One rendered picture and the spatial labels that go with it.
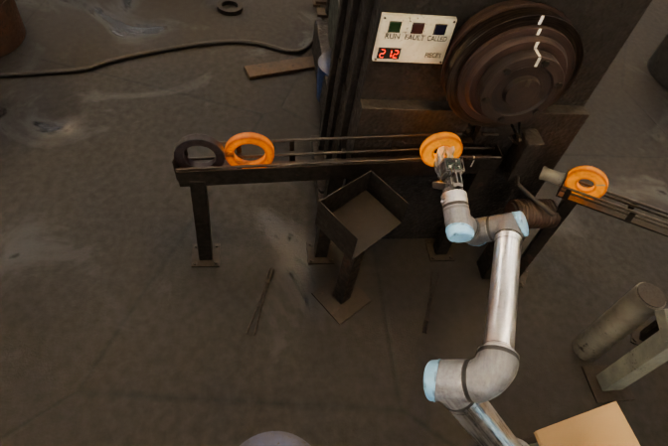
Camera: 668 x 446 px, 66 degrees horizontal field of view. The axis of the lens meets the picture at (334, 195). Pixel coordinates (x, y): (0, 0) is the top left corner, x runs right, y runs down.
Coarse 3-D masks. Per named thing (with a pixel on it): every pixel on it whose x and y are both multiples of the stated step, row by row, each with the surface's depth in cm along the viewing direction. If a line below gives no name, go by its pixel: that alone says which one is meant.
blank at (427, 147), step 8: (432, 136) 187; (440, 136) 185; (448, 136) 185; (456, 136) 187; (424, 144) 188; (432, 144) 187; (440, 144) 187; (448, 144) 188; (456, 144) 188; (424, 152) 189; (432, 152) 190; (456, 152) 191; (424, 160) 193; (432, 160) 193
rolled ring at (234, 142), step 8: (240, 136) 189; (248, 136) 189; (256, 136) 190; (264, 136) 192; (232, 144) 190; (240, 144) 190; (256, 144) 191; (264, 144) 191; (232, 152) 193; (272, 152) 195; (232, 160) 196; (240, 160) 200; (256, 160) 201; (264, 160) 198; (272, 160) 199
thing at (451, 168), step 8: (448, 160) 179; (456, 160) 180; (440, 168) 184; (448, 168) 178; (456, 168) 179; (464, 168) 179; (440, 176) 182; (448, 176) 180; (456, 176) 177; (448, 184) 181; (456, 184) 176
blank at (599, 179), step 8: (576, 168) 206; (584, 168) 203; (592, 168) 202; (568, 176) 208; (576, 176) 206; (584, 176) 204; (592, 176) 202; (600, 176) 200; (568, 184) 210; (576, 184) 208; (600, 184) 203; (584, 192) 208; (592, 192) 207; (600, 192) 205
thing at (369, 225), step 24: (336, 192) 186; (360, 192) 200; (384, 192) 194; (336, 216) 194; (360, 216) 195; (384, 216) 196; (336, 240) 185; (360, 240) 188; (360, 264) 216; (336, 288) 232; (336, 312) 233
